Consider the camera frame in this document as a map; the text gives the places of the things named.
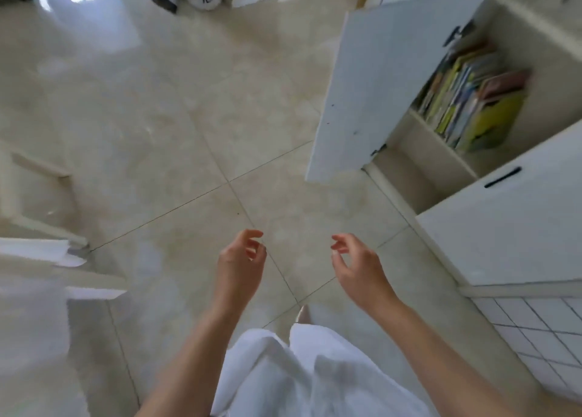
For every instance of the person's left hand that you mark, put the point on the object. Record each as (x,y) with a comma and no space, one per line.
(236,271)

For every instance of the person's right hand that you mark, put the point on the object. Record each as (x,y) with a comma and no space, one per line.
(363,275)

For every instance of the person's right thumb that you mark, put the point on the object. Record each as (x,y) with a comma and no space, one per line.
(339,264)

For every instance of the person's left thumb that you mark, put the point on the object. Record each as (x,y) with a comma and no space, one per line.
(260,258)

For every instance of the person's left forearm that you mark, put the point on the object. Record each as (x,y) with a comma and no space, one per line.
(195,362)

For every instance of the person's right forearm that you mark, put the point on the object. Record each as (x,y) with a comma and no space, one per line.
(436,362)

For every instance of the person's foot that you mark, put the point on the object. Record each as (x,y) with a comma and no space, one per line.
(303,315)

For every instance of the white garment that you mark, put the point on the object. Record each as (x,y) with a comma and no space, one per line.
(313,375)

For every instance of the white cabinet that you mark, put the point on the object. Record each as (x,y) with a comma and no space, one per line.
(514,230)

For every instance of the white closed cabinet door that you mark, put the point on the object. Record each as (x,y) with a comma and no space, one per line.
(514,230)

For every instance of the white open cabinet door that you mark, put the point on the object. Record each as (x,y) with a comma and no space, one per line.
(382,89)

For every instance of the row of colourful books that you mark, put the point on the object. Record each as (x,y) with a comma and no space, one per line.
(473,103)

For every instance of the white paper sheet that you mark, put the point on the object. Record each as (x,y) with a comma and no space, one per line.
(41,249)

